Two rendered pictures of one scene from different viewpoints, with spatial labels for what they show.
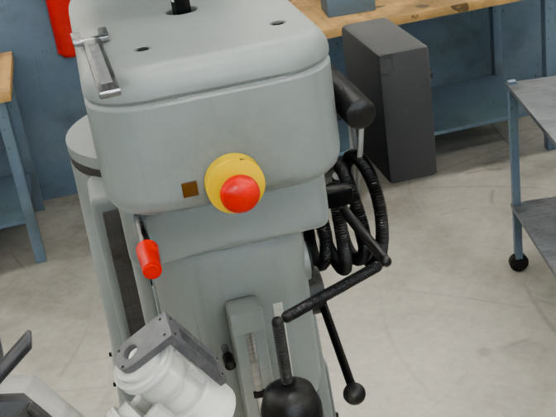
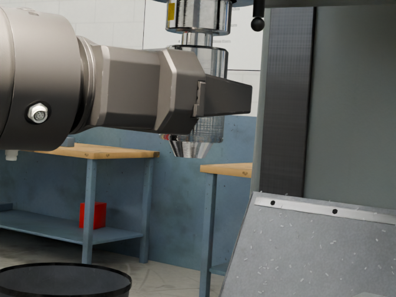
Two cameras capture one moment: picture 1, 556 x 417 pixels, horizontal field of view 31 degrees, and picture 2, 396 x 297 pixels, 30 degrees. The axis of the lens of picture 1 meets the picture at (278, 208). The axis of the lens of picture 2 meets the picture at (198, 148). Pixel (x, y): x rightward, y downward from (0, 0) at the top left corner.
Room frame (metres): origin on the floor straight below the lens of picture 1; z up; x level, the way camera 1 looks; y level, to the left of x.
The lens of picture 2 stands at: (0.79, -0.30, 1.22)
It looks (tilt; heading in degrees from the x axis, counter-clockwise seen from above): 3 degrees down; 44
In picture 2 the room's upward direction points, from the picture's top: 4 degrees clockwise
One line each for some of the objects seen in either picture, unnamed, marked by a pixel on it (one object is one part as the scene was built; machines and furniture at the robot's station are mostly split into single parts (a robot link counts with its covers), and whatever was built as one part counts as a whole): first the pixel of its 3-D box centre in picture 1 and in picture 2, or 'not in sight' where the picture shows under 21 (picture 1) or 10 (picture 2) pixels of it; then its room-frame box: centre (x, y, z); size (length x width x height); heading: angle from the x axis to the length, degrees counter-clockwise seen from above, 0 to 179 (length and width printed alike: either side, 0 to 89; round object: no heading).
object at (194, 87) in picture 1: (191, 72); not in sight; (1.18, 0.08, 1.81); 0.47 x 0.26 x 0.16; 9
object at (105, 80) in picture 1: (98, 59); not in sight; (0.99, 0.16, 1.89); 0.24 x 0.04 x 0.01; 11
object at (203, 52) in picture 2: not in sight; (195, 54); (1.17, 0.08, 1.26); 0.05 x 0.05 x 0.01
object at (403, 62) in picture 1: (391, 97); not in sight; (1.52, -0.21, 1.62); 0.20 x 0.09 x 0.21; 9
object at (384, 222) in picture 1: (326, 218); not in sight; (1.47, -0.07, 1.45); 0.18 x 0.16 x 0.21; 9
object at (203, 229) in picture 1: (206, 162); not in sight; (1.21, 0.08, 1.68); 0.34 x 0.24 x 0.10; 9
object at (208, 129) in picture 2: not in sight; (192, 101); (1.17, 0.08, 1.23); 0.05 x 0.05 x 0.06
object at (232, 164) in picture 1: (234, 183); not in sight; (0.94, 0.04, 1.76); 0.06 x 0.02 x 0.06; 99
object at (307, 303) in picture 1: (337, 288); not in sight; (1.01, -0.06, 1.58); 0.17 x 0.01 x 0.01; 126
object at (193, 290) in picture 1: (236, 314); not in sight; (1.17, 0.08, 1.47); 0.21 x 0.19 x 0.32; 99
